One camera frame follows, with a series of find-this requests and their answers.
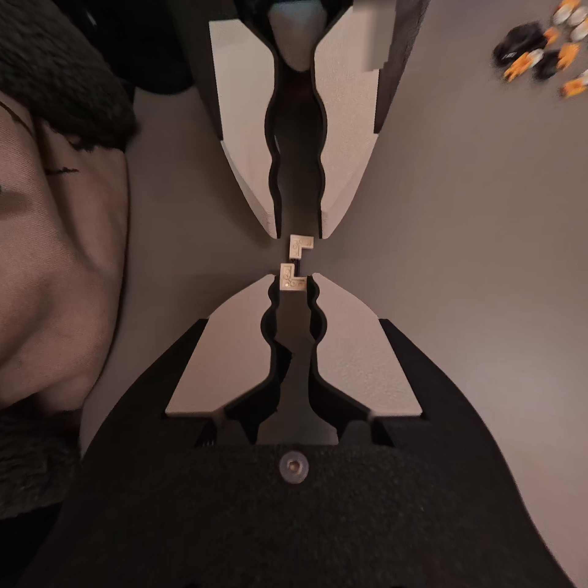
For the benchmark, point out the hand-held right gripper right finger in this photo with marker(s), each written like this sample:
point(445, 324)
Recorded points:
point(363, 363)

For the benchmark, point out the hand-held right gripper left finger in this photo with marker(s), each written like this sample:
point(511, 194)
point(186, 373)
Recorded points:
point(225, 363)

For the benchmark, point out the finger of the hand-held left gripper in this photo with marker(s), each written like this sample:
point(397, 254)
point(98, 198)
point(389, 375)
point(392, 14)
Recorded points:
point(349, 138)
point(243, 101)

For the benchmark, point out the white corner lego plate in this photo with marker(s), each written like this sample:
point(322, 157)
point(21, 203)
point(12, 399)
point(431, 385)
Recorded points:
point(296, 243)
point(289, 281)

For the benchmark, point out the person's left forearm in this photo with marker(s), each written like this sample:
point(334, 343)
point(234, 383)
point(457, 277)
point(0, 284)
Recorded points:
point(138, 41)

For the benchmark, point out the pile of mixed small lego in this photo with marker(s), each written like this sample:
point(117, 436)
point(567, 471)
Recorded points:
point(519, 43)

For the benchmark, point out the black fleece jacket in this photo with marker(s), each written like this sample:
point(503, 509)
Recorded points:
point(55, 69)

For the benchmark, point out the beige sweatshirt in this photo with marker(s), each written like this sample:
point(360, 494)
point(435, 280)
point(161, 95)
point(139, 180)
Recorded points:
point(55, 275)

